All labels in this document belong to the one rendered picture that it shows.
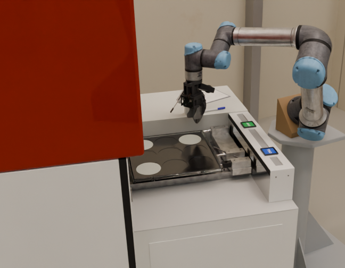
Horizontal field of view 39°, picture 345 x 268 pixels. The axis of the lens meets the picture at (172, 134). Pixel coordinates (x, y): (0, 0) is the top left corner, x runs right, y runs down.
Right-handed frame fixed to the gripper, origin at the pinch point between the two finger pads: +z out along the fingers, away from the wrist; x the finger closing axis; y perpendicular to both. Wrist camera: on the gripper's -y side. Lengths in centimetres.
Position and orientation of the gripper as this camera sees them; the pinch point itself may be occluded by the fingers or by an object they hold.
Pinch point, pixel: (197, 119)
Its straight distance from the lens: 221.3
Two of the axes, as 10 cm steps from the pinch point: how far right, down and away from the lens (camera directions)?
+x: 7.8, 2.4, -5.8
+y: -6.3, 3.6, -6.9
